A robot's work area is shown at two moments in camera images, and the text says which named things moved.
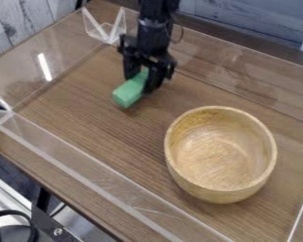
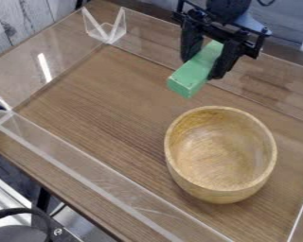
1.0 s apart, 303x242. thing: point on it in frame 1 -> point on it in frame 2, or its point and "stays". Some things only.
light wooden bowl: [221, 152] stays
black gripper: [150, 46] -> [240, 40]
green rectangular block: [129, 92] -> [189, 78]
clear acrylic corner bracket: [107, 32] stays
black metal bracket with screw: [50, 227] stays
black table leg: [43, 199] stays
